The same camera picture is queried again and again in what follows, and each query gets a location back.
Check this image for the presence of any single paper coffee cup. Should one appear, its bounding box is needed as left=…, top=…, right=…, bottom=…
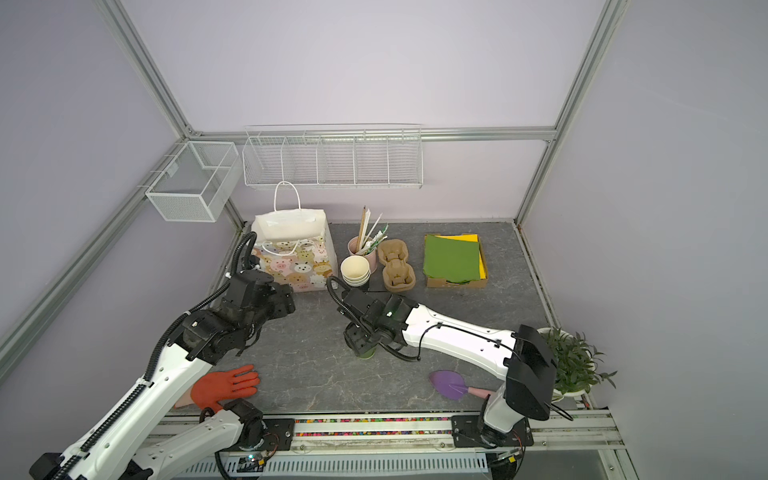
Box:
left=351, top=342, right=377, bottom=359

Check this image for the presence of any cartoon animal paper gift bag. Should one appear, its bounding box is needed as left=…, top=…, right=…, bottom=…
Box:
left=251, top=199, right=338, bottom=293

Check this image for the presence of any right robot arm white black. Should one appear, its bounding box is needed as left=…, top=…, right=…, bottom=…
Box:
left=327, top=276, right=558, bottom=449

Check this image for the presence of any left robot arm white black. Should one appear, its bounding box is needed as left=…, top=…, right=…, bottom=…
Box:
left=29, top=232, right=295, bottom=479

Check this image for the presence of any stack of paper coffee cups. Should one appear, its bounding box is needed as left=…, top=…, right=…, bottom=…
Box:
left=340, top=255, right=371, bottom=288

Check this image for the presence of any stack of pulp cup carriers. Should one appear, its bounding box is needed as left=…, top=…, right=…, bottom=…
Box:
left=377, top=239, right=416, bottom=293

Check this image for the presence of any pink utensil holder cup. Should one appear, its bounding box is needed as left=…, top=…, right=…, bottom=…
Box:
left=347, top=236, right=378, bottom=272

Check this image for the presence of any wooden stir sticks bundle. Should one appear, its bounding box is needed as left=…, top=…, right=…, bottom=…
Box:
left=358, top=206, right=382, bottom=246

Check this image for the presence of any purple pink garden trowel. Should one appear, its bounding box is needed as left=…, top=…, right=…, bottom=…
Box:
left=428, top=370, right=493, bottom=401

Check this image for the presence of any cardboard tray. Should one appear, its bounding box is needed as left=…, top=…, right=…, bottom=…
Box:
left=423, top=233, right=489, bottom=290

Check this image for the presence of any red rubber glove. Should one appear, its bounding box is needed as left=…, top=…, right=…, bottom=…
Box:
left=189, top=365, right=261, bottom=412

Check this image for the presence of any small white mesh basket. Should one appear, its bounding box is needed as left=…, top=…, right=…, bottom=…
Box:
left=145, top=141, right=243, bottom=223

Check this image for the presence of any potted green plant white pot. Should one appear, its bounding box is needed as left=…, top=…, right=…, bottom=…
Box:
left=538, top=327, right=617, bottom=401

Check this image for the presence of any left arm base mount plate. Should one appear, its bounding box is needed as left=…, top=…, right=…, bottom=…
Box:
left=226, top=417, right=296, bottom=452

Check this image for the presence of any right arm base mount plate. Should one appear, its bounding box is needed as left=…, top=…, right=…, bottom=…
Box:
left=451, top=414, right=534, bottom=449

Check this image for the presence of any long white wire shelf basket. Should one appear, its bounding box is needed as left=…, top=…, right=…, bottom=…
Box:
left=241, top=123, right=424, bottom=188

